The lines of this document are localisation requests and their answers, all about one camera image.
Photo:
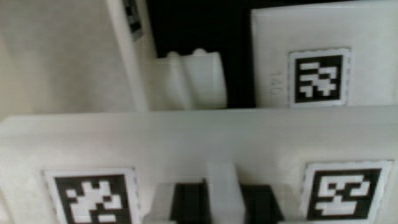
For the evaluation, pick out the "white cabinet body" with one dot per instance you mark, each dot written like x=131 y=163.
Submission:
x=79 y=66

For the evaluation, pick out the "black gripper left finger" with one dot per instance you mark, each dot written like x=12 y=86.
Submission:
x=191 y=204

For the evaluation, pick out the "white cabinet door panel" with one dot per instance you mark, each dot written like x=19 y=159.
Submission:
x=326 y=54

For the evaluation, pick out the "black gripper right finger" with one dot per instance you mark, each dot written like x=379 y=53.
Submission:
x=262 y=207

